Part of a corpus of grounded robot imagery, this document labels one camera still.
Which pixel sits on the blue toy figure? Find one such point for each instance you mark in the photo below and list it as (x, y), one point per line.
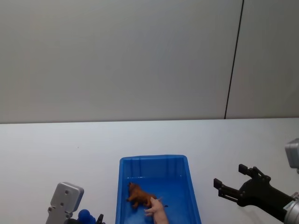
(84, 215)

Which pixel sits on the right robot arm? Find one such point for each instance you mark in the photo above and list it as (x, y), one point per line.
(293, 154)

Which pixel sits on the blue plastic tray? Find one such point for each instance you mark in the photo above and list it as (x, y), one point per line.
(177, 191)

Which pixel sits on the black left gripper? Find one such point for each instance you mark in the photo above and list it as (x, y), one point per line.
(73, 221)

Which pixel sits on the brown toy animal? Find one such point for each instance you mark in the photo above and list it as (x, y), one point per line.
(139, 194)

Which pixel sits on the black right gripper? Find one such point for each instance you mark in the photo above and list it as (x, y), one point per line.
(261, 193)

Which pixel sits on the pink toy animal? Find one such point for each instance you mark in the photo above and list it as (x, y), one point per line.
(158, 211)

